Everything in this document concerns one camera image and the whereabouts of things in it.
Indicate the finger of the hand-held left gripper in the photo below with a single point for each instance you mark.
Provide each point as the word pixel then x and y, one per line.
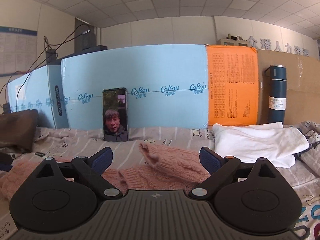
pixel 5 159

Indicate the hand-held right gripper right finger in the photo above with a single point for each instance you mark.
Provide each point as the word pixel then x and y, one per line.
pixel 211 161

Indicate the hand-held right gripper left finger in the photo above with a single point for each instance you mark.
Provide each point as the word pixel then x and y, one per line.
pixel 102 161

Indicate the pink knitted sweater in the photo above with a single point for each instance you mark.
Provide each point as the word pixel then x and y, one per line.
pixel 170 162

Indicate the brown cushion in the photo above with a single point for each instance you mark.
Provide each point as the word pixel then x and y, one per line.
pixel 17 127

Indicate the black smartphone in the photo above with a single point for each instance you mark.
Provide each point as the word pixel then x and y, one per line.
pixel 115 120

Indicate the white folded garment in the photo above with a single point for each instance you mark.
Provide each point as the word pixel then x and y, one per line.
pixel 255 142

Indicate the small black plug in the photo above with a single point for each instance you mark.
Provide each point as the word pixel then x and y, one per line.
pixel 6 107

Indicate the small light blue carton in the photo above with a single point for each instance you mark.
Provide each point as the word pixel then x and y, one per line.
pixel 32 87

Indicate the dark blue vacuum bottle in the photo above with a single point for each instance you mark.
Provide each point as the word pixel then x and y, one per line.
pixel 276 90

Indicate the orange carton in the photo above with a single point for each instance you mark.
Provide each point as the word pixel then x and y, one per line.
pixel 232 62

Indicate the cartoon print quilt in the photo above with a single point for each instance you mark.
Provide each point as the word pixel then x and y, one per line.
pixel 311 135

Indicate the large light blue carton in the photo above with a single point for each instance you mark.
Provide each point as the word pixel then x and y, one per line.
pixel 155 65

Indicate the small black power adapter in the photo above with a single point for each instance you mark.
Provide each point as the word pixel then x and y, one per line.
pixel 51 57

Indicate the brown cardboard box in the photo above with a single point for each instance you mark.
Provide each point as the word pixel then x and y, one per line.
pixel 300 80

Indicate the black box device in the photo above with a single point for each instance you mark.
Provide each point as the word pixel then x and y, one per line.
pixel 88 41

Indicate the beige cabinet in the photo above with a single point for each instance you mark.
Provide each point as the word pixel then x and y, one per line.
pixel 231 41

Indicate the dark grey panel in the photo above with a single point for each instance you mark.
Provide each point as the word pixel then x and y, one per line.
pixel 78 30

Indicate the wall poster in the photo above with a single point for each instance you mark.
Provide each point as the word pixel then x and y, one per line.
pixel 17 50

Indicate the wall lettering sign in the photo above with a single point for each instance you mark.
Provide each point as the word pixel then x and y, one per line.
pixel 275 46

